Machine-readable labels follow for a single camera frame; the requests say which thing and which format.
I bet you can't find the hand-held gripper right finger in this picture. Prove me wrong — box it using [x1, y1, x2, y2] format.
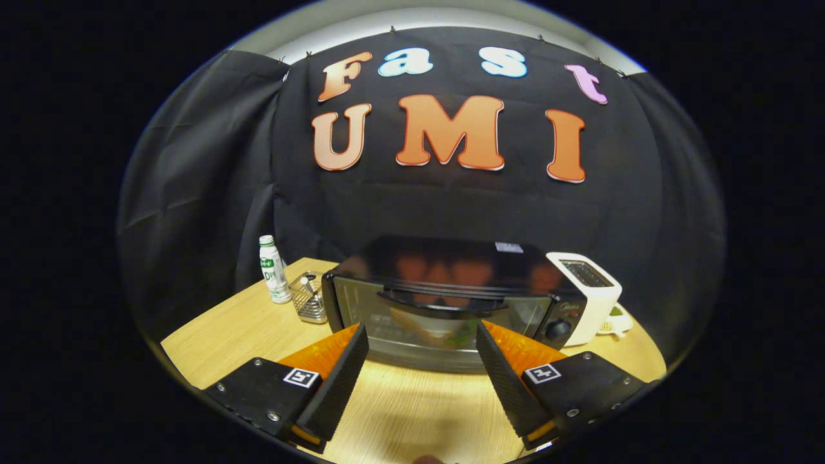
[475, 320, 648, 452]

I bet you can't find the white bottle green label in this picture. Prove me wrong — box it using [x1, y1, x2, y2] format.
[259, 235, 292, 305]

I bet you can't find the bread and lettuce sandwich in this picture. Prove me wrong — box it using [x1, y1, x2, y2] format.
[390, 309, 479, 350]

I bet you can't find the metal wire basket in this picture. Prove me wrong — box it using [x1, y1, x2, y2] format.
[287, 271, 328, 325]

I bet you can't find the small white dish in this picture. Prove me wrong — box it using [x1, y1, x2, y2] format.
[598, 304, 636, 338]

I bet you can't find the black toaster oven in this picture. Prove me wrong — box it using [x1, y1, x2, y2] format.
[321, 235, 588, 375]

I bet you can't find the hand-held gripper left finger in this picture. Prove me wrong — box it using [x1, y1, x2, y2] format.
[203, 322, 371, 455]

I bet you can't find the white pop-up toaster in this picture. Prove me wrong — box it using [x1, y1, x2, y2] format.
[546, 251, 623, 347]

